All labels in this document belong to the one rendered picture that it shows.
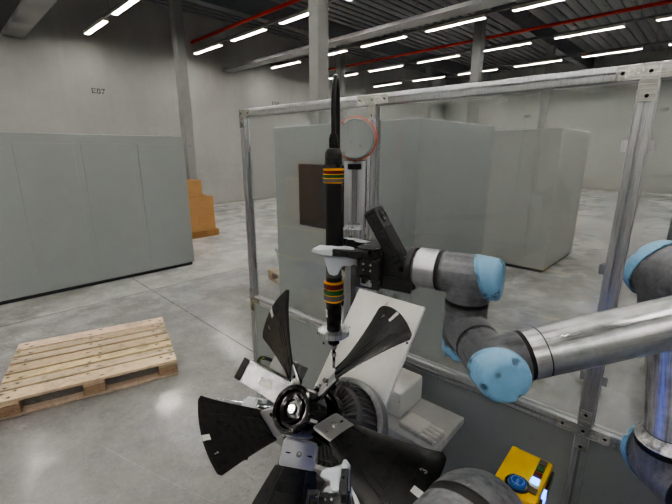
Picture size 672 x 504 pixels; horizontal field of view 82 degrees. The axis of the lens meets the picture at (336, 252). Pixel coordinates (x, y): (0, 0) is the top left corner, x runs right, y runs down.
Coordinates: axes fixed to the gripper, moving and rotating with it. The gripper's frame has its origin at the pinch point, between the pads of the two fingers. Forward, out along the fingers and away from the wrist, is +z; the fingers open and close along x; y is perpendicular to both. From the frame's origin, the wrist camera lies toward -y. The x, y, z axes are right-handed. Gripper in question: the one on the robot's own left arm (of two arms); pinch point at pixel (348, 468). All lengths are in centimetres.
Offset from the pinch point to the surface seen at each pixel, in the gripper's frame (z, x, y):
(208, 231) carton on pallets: 747, 67, 354
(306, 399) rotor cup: 12.7, -8.4, 10.1
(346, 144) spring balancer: 80, -68, -2
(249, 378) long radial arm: 43, 3, 36
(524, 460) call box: 17.3, 15.5, -42.7
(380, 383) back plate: 35.1, 2.8, -7.6
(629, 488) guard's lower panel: 34, 42, -80
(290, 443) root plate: 11.2, 2.7, 15.3
